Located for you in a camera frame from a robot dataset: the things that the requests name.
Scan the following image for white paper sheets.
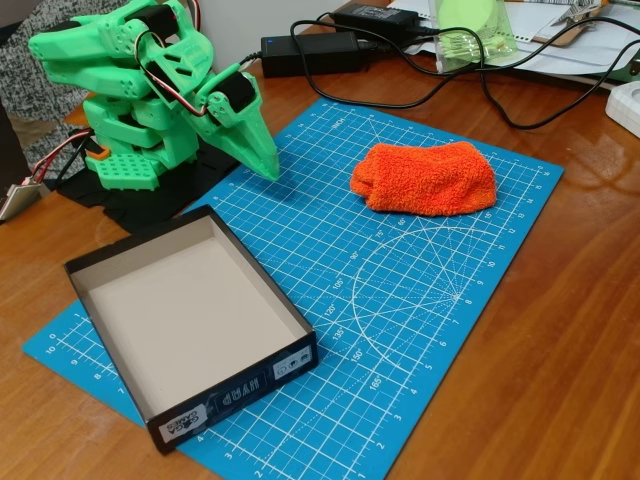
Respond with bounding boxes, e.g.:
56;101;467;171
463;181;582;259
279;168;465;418
387;0;640;89

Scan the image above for grey knit fabric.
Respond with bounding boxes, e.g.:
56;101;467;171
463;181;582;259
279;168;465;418
0;0;101;174

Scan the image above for mint green device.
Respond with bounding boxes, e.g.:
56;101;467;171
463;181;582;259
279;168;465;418
612;48;640;84

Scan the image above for orange fuzzy sock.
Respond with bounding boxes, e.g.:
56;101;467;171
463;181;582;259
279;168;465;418
349;141;498;218

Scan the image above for brown clipboard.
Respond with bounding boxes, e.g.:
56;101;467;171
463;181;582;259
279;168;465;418
530;0;610;49

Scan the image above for small controller circuit board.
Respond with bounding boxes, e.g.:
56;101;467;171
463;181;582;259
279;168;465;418
0;182;45;223

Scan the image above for red and black wires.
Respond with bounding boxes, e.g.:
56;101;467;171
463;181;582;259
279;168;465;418
28;127;96;187

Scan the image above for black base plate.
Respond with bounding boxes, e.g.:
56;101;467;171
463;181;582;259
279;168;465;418
56;144;237;236

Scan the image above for clear green plastic cup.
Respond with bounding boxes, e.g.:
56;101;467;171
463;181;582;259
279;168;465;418
428;0;519;75

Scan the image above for large black power adapter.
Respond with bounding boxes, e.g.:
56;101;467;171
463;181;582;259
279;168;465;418
260;30;365;79

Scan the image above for black power cable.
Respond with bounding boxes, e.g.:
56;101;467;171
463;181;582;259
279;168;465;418
399;24;640;131
290;16;640;110

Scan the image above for slim black power adapter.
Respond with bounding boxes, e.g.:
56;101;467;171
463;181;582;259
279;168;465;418
331;1;420;32

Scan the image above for blue cutting mat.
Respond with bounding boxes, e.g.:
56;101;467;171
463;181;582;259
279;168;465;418
21;97;566;480

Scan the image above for black cardboard box tray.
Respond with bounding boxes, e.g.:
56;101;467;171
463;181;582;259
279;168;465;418
63;203;320;456

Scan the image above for white plastic device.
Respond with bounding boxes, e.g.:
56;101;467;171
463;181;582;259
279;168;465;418
604;79;640;132

